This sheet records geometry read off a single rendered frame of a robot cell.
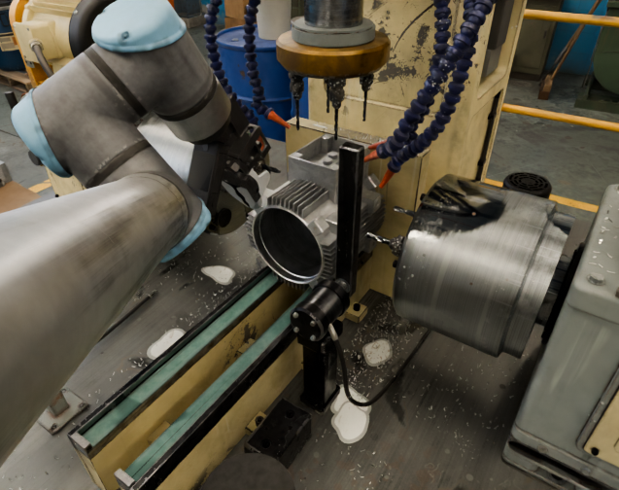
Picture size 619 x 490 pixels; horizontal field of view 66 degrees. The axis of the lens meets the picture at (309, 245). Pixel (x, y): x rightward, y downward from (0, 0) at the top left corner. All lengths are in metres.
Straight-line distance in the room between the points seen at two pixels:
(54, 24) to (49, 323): 1.03
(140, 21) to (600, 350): 0.63
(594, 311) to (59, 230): 0.54
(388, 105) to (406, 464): 0.66
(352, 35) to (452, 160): 0.36
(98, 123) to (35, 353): 0.41
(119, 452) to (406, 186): 0.64
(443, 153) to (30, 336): 0.87
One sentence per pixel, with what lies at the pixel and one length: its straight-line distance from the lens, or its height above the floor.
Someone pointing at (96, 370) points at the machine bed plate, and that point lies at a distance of 1.00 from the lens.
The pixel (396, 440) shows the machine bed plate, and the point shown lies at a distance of 0.84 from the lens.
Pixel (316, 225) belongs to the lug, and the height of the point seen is 1.09.
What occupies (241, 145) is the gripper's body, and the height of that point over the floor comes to 1.22.
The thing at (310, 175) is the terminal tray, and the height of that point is 1.12.
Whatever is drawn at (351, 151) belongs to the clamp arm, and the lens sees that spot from 0.63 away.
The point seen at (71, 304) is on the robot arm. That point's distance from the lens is 0.22.
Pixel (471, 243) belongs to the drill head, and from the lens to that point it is 0.68.
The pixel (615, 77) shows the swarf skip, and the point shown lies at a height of 0.30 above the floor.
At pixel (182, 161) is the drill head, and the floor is 1.11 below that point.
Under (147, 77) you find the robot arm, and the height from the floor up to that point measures 1.36.
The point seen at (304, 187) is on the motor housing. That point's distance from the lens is 0.82.
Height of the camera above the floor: 1.51
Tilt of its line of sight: 36 degrees down
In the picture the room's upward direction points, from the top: 1 degrees counter-clockwise
